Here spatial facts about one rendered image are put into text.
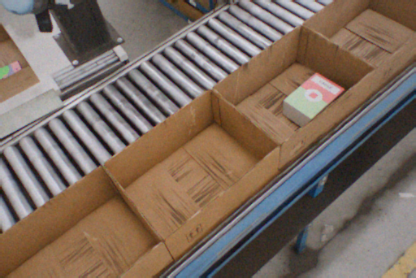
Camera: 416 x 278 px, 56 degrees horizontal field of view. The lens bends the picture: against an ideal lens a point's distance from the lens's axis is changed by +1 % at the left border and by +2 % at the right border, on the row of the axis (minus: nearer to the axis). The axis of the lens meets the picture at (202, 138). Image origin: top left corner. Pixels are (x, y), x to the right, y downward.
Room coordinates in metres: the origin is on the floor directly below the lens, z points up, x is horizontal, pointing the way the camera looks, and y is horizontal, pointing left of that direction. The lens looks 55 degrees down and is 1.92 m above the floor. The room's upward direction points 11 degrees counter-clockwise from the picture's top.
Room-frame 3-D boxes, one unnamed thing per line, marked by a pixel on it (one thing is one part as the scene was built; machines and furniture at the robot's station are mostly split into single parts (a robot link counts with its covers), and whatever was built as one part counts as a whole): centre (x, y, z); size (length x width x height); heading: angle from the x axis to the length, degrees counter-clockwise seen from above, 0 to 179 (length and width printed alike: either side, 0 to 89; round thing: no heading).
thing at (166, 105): (1.05, 0.12, 0.72); 0.52 x 0.05 x 0.05; 30
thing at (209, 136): (0.57, 0.04, 0.97); 0.39 x 0.29 x 0.17; 120
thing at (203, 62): (1.18, -0.10, 0.72); 0.52 x 0.05 x 0.05; 30
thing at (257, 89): (0.76, -0.30, 0.97); 0.39 x 0.29 x 0.17; 120
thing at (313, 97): (0.76, -0.37, 0.92); 0.16 x 0.11 x 0.07; 123
